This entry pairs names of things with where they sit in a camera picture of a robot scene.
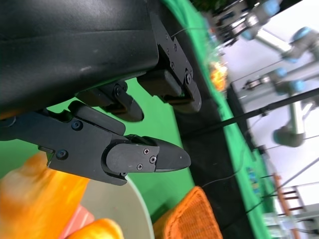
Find pale green bowl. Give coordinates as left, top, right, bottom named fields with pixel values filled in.
left=74, top=174, right=156, bottom=239

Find orange striped bread bun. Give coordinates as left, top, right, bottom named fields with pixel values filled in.
left=71, top=218, right=123, bottom=239

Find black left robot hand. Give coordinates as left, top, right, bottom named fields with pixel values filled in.
left=0, top=0, right=202, bottom=187

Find clear bag yellow toys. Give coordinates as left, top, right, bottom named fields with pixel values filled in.
left=208, top=59, right=229, bottom=93

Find orange wicker basket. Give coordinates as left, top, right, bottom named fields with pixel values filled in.
left=152, top=185, right=224, bottom=239

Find orange ring bread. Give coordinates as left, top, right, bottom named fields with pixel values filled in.
left=0, top=151, right=90, bottom=239

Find brown wooden stool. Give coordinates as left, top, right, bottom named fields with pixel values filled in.
left=273, top=174, right=304, bottom=217

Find green tablecloth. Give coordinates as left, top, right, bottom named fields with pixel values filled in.
left=0, top=0, right=272, bottom=239

